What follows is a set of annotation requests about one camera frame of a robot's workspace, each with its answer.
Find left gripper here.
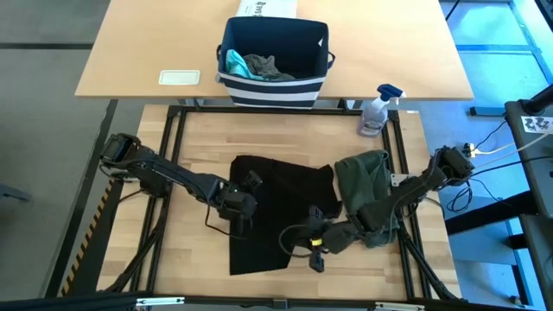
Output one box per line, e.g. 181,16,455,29
213,169,264,238

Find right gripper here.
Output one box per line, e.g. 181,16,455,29
308,206,365,274

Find black garment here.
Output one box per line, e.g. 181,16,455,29
227,154,345,276

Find dark green shirt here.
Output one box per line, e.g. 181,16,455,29
334,149,401,250

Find navy white striped fabric bin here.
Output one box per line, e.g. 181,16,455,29
214,16,337,110

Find Dawn spray bottle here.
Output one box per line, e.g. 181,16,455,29
356,83,407,139

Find grey garment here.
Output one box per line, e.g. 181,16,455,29
242,53,297,82

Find teal garment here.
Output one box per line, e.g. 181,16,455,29
224,48,264,82

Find white rectangular label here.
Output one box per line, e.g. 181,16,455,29
157,69,202,86

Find hazard striped black base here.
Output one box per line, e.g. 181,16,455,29
45,176,116,299

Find white printed cardboard box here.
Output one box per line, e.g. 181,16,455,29
235,0,299,19

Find light wooden table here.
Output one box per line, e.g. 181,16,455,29
74,0,475,102

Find black front crossbar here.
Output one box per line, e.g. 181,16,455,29
0,292,553,311

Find black equipment cart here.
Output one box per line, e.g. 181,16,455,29
504,84,553,311

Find grey chair leg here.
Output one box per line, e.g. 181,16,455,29
0,182,34,202

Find white paper with black marks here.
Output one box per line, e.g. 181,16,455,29
520,115,553,135

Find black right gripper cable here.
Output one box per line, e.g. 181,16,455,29
278,223,321,259

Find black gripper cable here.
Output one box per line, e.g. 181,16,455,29
278,223,321,259
203,202,248,240

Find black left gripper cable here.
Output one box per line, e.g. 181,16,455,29
203,202,248,240

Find black metal table frame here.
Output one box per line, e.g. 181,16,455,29
101,104,461,303

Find silver metal bracket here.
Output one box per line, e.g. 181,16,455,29
374,301,426,311
135,296,186,308

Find black floor cables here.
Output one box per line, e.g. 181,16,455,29
429,118,553,213

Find white cable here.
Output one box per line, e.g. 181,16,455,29
474,130,553,157

